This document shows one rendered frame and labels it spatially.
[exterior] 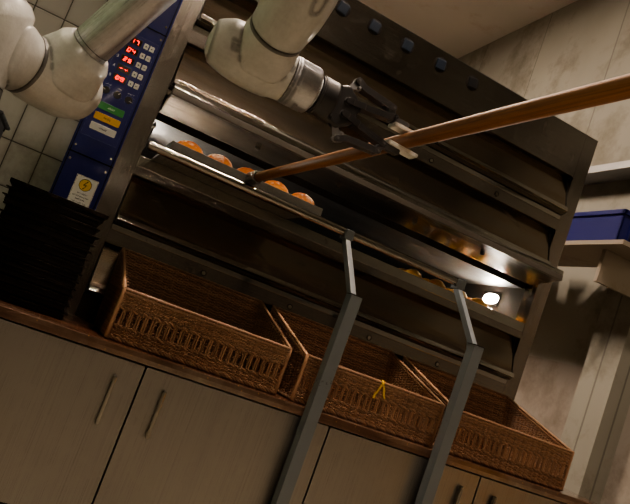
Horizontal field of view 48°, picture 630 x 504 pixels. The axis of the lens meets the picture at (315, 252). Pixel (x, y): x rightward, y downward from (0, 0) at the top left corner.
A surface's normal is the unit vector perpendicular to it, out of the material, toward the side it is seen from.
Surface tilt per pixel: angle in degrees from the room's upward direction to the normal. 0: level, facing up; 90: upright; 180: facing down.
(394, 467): 90
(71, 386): 90
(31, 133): 90
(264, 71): 143
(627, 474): 90
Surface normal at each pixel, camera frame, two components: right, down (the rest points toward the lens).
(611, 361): -0.88, -0.36
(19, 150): 0.37, 0.01
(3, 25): 0.66, 0.09
